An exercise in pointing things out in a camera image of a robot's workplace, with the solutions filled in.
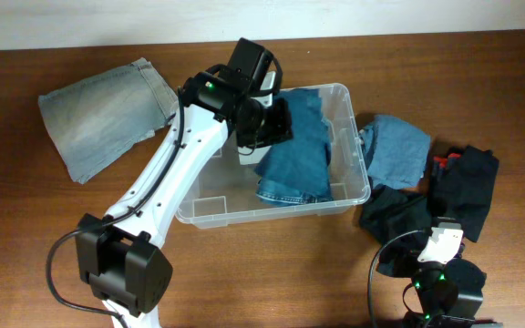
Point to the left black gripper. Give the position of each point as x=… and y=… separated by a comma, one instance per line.
x=282, y=128

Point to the dark blue jeans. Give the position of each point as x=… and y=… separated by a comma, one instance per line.
x=296, y=172

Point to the blue t-shirt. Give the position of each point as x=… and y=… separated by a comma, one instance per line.
x=395, y=152

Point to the dark green-black shirt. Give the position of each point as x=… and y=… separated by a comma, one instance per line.
x=390, y=213

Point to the light washed jeans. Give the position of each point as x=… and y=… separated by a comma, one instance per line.
x=96, y=120

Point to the black garment with red trim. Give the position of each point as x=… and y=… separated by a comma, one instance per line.
x=461, y=188

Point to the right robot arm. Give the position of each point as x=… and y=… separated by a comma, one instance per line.
x=450, y=296

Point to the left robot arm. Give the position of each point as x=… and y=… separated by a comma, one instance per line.
x=119, y=255

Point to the white label in container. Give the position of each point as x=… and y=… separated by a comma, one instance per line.
x=251, y=156

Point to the clear plastic storage container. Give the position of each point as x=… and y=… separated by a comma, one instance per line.
x=224, y=192

